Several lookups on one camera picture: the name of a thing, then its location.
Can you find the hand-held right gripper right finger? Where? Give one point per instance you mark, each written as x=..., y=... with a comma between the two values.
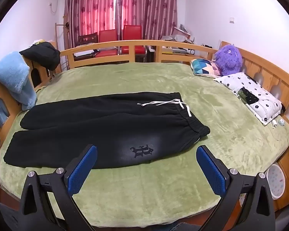
x=210, y=173

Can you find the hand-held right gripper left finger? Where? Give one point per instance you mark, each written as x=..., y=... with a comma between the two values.
x=83, y=170

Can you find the black pants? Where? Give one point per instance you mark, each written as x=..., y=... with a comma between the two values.
x=86, y=125

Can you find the green fleece blanket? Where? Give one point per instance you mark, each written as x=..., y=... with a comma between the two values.
x=159, y=192

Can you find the white round basin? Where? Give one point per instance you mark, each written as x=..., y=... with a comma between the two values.
x=275, y=180

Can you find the white charger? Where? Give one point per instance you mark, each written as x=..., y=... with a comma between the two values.
x=275, y=122

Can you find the dark green cloth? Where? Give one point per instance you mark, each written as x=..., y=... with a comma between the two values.
x=249, y=96

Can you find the white floral pillow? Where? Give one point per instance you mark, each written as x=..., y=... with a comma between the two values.
x=265, y=101

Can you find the colourful geometric cushion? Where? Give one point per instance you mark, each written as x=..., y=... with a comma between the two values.
x=204, y=67

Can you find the purple plush toy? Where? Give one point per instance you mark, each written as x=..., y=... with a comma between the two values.
x=227, y=57

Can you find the light blue fleece garment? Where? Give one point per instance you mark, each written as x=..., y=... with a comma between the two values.
x=12, y=77

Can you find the black garment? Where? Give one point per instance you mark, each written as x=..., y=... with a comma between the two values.
x=43, y=54

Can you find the dark wooden chair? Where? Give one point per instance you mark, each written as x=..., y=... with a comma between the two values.
x=88, y=38

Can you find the red chair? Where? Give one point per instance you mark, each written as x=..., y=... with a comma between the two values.
x=108, y=38
x=132, y=32

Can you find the pile of boxes and bags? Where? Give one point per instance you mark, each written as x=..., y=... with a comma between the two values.
x=180, y=37

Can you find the wooden clothes stand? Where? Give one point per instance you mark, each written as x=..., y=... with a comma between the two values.
x=56, y=32

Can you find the red patterned curtain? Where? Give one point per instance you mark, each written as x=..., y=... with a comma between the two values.
x=89, y=7
x=149, y=7

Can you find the wooden bed frame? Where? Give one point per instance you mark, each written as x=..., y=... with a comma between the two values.
x=125, y=50

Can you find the white wall switch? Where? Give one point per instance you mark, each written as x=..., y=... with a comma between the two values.
x=232, y=20

